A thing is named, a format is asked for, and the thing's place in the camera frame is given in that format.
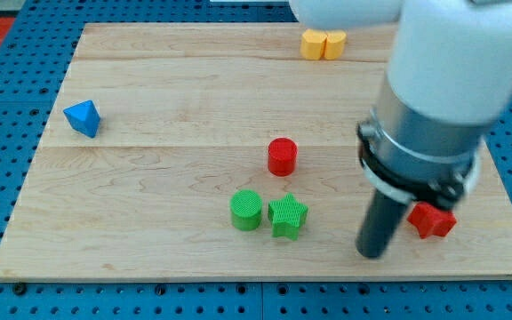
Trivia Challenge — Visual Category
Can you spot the wooden board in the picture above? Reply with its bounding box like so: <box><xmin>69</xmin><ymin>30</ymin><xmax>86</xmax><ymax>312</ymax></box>
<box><xmin>0</xmin><ymin>23</ymin><xmax>512</xmax><ymax>283</ymax></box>

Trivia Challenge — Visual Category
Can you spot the green cylinder block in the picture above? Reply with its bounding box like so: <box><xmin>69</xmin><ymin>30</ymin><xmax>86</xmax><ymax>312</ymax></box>
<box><xmin>229</xmin><ymin>189</ymin><xmax>263</xmax><ymax>231</ymax></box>

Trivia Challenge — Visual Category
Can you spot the red star block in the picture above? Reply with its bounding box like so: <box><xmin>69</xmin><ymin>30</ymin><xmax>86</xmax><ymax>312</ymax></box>
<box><xmin>407</xmin><ymin>202</ymin><xmax>457</xmax><ymax>239</ymax></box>

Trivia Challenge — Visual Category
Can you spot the yellow heart block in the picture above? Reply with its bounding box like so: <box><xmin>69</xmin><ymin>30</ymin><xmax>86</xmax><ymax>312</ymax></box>
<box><xmin>300</xmin><ymin>29</ymin><xmax>348</xmax><ymax>60</ymax></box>

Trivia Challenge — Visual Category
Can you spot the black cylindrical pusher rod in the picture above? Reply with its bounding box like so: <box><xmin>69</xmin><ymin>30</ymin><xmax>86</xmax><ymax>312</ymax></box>
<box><xmin>356</xmin><ymin>190</ymin><xmax>410</xmax><ymax>259</ymax></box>

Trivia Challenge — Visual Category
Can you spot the green star block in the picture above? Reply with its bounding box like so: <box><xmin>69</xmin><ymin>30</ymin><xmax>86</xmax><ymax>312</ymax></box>
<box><xmin>268</xmin><ymin>193</ymin><xmax>308</xmax><ymax>241</ymax></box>

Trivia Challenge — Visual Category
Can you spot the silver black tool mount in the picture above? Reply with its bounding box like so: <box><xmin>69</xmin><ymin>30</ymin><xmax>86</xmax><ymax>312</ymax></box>
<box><xmin>356</xmin><ymin>77</ymin><xmax>492</xmax><ymax>210</ymax></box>

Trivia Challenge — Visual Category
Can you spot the red cylinder block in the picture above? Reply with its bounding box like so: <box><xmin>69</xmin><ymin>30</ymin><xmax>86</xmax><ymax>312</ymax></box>
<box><xmin>268</xmin><ymin>137</ymin><xmax>298</xmax><ymax>177</ymax></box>

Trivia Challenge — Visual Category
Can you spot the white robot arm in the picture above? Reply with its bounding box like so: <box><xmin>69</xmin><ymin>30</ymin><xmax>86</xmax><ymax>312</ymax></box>
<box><xmin>290</xmin><ymin>0</ymin><xmax>512</xmax><ymax>258</ymax></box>

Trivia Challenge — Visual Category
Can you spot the blue triangular block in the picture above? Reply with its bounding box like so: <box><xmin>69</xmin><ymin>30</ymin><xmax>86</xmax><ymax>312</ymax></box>
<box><xmin>63</xmin><ymin>100</ymin><xmax>100</xmax><ymax>139</ymax></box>

